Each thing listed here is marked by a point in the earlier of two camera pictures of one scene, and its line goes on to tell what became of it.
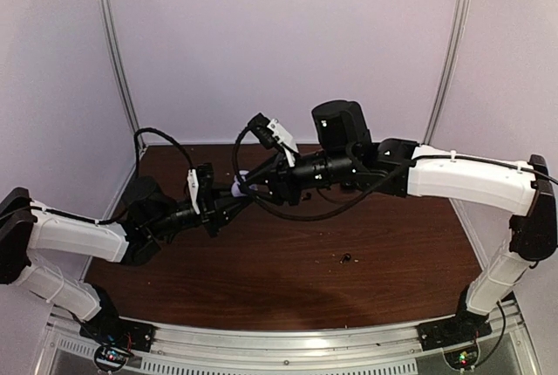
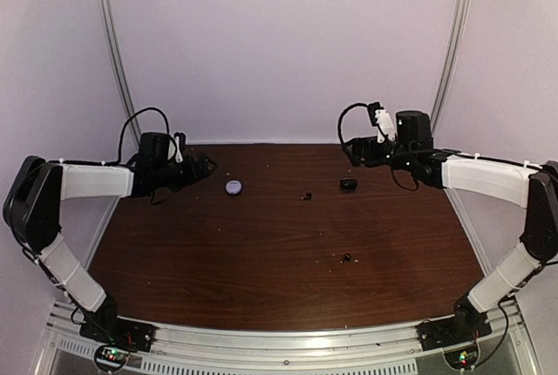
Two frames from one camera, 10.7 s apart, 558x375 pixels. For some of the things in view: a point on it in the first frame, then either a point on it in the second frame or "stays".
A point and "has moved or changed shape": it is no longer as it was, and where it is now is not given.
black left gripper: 221,216 → 192,174
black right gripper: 282,189 → 370,142
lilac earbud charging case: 235,189 has moved or changed shape
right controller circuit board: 463,358 stays
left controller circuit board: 111,358 stays
